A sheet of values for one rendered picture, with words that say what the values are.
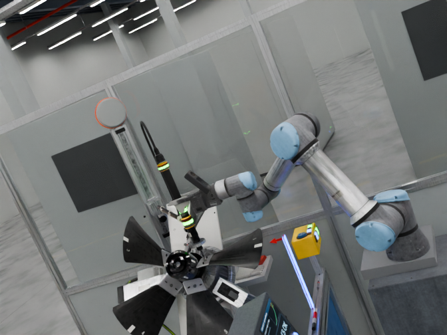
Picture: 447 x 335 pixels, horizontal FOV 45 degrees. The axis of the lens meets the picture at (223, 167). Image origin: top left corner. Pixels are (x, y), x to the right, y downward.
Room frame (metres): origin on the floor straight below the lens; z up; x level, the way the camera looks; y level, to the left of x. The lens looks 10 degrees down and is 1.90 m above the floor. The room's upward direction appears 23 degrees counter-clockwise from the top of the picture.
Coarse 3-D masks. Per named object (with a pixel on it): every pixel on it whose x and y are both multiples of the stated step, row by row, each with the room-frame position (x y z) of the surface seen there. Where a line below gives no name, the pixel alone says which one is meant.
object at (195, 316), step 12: (192, 300) 2.01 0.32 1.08; (204, 300) 2.02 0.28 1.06; (216, 300) 2.04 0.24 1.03; (192, 312) 1.97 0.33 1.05; (204, 312) 1.98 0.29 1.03; (216, 312) 1.99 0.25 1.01; (192, 324) 1.94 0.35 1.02; (204, 324) 1.94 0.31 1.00; (216, 324) 1.94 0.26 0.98; (228, 324) 1.95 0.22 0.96
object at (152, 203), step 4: (148, 200) 2.74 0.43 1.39; (152, 200) 2.72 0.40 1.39; (156, 200) 2.68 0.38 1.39; (160, 200) 2.67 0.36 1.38; (148, 204) 2.67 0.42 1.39; (152, 204) 2.65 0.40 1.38; (156, 204) 2.66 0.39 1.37; (160, 204) 2.66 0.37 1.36; (148, 208) 2.73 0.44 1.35; (152, 208) 2.65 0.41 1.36; (156, 208) 2.65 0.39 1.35; (152, 212) 2.66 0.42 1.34; (156, 212) 2.65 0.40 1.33; (160, 212) 2.66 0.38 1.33
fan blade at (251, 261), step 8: (256, 232) 2.11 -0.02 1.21; (240, 240) 2.13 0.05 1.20; (248, 240) 2.08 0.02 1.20; (256, 240) 2.05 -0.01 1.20; (232, 248) 2.09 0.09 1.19; (240, 248) 2.05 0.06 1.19; (248, 248) 2.03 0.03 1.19; (256, 248) 2.01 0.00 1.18; (216, 256) 2.09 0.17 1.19; (224, 256) 2.05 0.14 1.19; (232, 256) 2.03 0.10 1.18; (240, 256) 2.01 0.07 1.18; (248, 256) 1.99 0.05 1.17; (256, 256) 1.97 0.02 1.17; (216, 264) 2.03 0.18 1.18; (224, 264) 2.00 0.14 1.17; (232, 264) 1.98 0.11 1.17; (240, 264) 1.97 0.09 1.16; (248, 264) 1.95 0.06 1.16; (256, 264) 1.94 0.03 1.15
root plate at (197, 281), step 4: (188, 280) 2.08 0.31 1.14; (192, 280) 2.09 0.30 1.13; (196, 280) 2.10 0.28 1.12; (200, 280) 2.10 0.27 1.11; (184, 284) 2.06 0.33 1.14; (188, 284) 2.07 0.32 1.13; (192, 284) 2.07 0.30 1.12; (196, 284) 2.08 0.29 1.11; (188, 288) 2.05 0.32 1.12; (192, 288) 2.06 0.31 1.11; (196, 288) 2.06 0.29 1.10; (200, 288) 2.07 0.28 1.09; (204, 288) 2.08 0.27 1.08; (188, 292) 2.04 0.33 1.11; (192, 292) 2.04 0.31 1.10
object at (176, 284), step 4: (168, 276) 2.12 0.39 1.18; (164, 280) 2.12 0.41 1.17; (168, 280) 2.12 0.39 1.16; (172, 280) 2.12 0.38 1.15; (176, 280) 2.13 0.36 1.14; (160, 284) 2.12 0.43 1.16; (164, 284) 2.12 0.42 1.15; (168, 284) 2.12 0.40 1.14; (176, 284) 2.13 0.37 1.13; (180, 284) 2.13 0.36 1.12; (164, 288) 2.12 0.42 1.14; (168, 288) 2.12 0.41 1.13; (172, 288) 2.12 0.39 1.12; (180, 288) 2.13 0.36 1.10; (172, 292) 2.12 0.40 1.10; (176, 292) 2.13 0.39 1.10
